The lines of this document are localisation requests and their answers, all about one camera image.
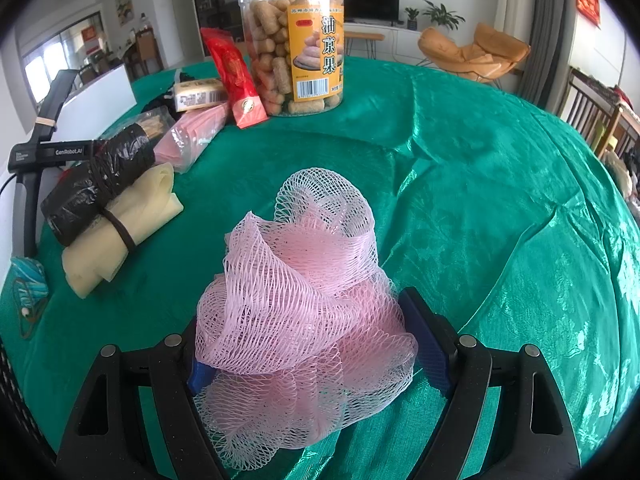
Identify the large leafy potted plant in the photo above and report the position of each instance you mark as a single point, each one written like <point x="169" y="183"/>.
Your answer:
<point x="442" y="14"/>

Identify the wooden bench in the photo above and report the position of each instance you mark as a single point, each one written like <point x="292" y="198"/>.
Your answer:
<point x="364" y="36"/>

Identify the clear packet of brown sticks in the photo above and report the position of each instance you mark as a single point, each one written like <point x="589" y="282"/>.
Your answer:
<point x="154" y="125"/>

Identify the white television cabinet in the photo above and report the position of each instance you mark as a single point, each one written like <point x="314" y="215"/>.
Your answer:
<point x="400" y="40"/>

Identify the pink cloths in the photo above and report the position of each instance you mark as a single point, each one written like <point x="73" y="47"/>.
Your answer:
<point x="192" y="132"/>

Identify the pink mesh bath sponge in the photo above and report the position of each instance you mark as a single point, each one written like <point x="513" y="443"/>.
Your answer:
<point x="300" y="310"/>

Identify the framed wall painting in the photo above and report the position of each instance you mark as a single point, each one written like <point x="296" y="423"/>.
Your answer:
<point x="124" y="6"/>

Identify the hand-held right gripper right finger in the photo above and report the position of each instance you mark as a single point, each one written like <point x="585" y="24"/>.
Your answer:
<point x="425" y="340"/>

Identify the beige soap box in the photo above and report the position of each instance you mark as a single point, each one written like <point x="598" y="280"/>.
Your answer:
<point x="197" y="94"/>

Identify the black display cabinet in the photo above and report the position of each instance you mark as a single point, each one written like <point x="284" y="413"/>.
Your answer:
<point x="215" y="0"/>

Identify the black trash bag roll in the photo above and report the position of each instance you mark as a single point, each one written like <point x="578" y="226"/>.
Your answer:
<point x="100" y="175"/>

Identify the clear snack jar yellow label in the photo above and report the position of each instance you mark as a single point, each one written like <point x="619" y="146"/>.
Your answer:
<point x="290" y="45"/>

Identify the white box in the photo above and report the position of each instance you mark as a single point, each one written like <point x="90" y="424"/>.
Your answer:
<point x="97" y="100"/>

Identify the red snack packet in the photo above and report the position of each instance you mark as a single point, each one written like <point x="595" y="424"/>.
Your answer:
<point x="235" y="75"/>

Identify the red wall poster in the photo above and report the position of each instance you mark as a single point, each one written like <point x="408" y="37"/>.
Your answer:
<point x="588" y="1"/>

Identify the black knitted sock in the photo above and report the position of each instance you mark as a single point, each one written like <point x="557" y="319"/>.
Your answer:
<point x="161" y="100"/>

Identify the black television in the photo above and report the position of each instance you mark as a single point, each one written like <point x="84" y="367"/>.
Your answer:
<point x="371" y="1"/>

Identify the small potted plant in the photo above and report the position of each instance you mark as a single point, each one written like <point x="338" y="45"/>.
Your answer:
<point x="411" y="17"/>

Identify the grey curtain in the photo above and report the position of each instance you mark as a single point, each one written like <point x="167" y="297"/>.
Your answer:
<point x="547" y="35"/>

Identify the teal patterned pouch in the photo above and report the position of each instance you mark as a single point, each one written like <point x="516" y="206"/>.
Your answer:
<point x="29" y="285"/>

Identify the pale yellow cloth roll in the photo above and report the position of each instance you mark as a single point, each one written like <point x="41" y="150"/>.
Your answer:
<point x="145" y="200"/>

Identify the orange lounge chair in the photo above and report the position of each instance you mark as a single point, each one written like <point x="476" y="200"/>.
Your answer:
<point x="470" y="52"/>

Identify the dark wooden chair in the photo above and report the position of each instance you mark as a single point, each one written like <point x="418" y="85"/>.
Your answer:
<point x="590" y="110"/>

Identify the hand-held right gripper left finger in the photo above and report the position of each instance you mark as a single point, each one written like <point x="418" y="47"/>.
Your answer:
<point x="199" y="378"/>

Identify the green tablecloth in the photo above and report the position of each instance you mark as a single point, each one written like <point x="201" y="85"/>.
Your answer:
<point x="475" y="200"/>

